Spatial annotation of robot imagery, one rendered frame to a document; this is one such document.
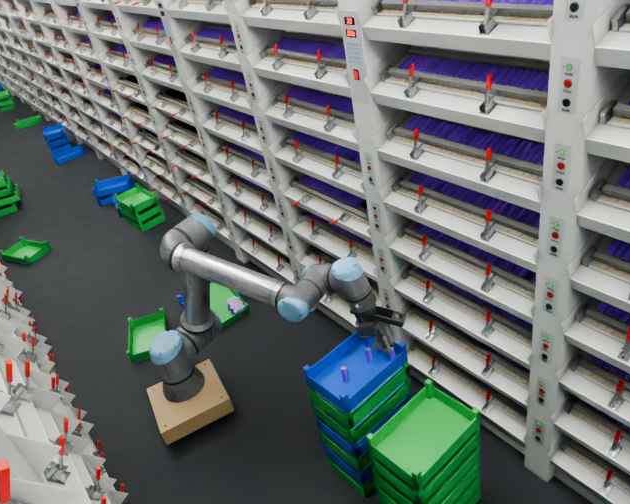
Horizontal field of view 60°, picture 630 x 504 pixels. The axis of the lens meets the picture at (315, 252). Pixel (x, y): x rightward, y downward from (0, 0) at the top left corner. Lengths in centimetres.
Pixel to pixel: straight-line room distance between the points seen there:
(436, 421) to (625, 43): 119
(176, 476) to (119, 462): 29
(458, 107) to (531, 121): 22
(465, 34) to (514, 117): 23
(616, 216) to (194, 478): 182
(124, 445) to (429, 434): 142
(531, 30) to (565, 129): 23
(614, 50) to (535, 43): 17
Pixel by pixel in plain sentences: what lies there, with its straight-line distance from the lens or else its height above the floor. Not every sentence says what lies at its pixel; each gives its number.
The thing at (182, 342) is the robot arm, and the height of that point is 38.
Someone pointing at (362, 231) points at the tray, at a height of 73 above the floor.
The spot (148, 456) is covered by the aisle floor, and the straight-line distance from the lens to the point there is 260.
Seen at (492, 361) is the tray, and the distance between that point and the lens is 208.
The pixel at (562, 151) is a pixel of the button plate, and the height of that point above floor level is 128.
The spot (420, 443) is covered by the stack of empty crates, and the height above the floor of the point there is 40.
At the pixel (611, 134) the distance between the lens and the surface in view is 136.
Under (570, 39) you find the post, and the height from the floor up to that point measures 153.
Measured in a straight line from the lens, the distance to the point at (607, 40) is 130.
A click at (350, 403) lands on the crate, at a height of 51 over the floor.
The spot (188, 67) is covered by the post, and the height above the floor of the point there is 123.
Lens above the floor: 188
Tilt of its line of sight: 34 degrees down
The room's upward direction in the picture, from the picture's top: 12 degrees counter-clockwise
